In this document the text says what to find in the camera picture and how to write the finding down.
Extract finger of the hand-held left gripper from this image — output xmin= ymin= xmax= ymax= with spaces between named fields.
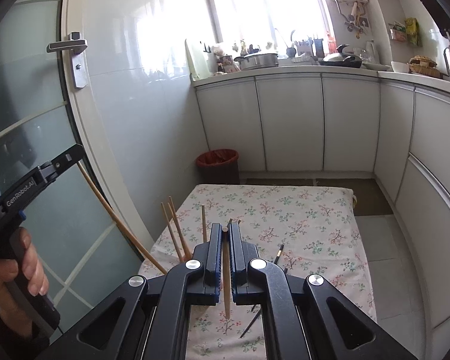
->
xmin=37 ymin=143 xmax=84 ymax=186

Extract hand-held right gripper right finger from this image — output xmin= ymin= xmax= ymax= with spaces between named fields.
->
xmin=229 ymin=222 xmax=417 ymax=360

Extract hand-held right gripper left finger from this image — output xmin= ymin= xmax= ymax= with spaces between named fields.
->
xmin=65 ymin=222 xmax=224 ymax=360

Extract brown wooden chopstick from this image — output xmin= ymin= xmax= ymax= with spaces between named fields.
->
xmin=221 ymin=226 xmax=232 ymax=320

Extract person's left forearm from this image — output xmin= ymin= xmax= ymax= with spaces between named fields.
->
xmin=0 ymin=299 xmax=53 ymax=360

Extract hanging kitchen utensils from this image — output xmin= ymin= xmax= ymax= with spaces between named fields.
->
xmin=345 ymin=2 xmax=370 ymax=40

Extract person's left hand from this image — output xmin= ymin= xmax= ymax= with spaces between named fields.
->
xmin=0 ymin=229 xmax=50 ymax=327

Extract frosted glass door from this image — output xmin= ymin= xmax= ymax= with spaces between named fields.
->
xmin=0 ymin=0 xmax=151 ymax=346

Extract floral printed cloth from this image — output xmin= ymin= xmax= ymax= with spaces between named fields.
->
xmin=138 ymin=184 xmax=377 ymax=360

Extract red trash bin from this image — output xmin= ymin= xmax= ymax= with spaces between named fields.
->
xmin=195 ymin=149 xmax=241 ymax=185

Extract pale cutting board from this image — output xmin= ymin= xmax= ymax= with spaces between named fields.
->
xmin=184 ymin=38 xmax=215 ymax=80

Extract steel steamer pot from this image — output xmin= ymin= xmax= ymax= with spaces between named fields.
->
xmin=234 ymin=52 xmax=280 ymax=71

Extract utensil holder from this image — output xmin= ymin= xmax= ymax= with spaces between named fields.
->
xmin=295 ymin=35 xmax=316 ymax=57

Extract black wok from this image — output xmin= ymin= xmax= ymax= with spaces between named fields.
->
xmin=320 ymin=53 xmax=362 ymax=69

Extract glass jug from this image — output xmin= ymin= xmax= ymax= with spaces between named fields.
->
xmin=364 ymin=40 xmax=379 ymax=64

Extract kitchen window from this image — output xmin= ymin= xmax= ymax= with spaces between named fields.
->
xmin=206 ymin=0 xmax=334 ymax=51

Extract wicker basket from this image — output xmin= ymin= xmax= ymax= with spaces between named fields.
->
xmin=409 ymin=56 xmax=441 ymax=77

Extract silver door handle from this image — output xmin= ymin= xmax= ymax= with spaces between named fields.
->
xmin=46 ymin=32 xmax=89 ymax=90

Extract wall rack with packets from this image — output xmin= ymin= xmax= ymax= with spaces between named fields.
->
xmin=388 ymin=17 xmax=422 ymax=47

